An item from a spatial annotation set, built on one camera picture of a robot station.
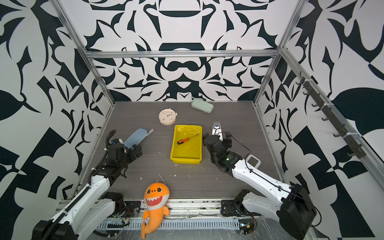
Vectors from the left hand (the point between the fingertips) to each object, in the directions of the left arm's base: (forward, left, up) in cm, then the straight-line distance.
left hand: (135, 148), depth 85 cm
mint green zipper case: (+39, -41, -8) cm, 57 cm away
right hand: (+2, -45, +10) cm, 47 cm away
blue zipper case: (+13, +4, -9) cm, 16 cm away
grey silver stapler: (-4, -43, +22) cm, 48 cm away
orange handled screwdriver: (+8, -26, -8) cm, 28 cm away
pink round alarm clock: (+28, -15, -7) cm, 33 cm away
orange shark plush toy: (-25, -15, -1) cm, 29 cm away
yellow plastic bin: (+1, -31, -9) cm, 32 cm away
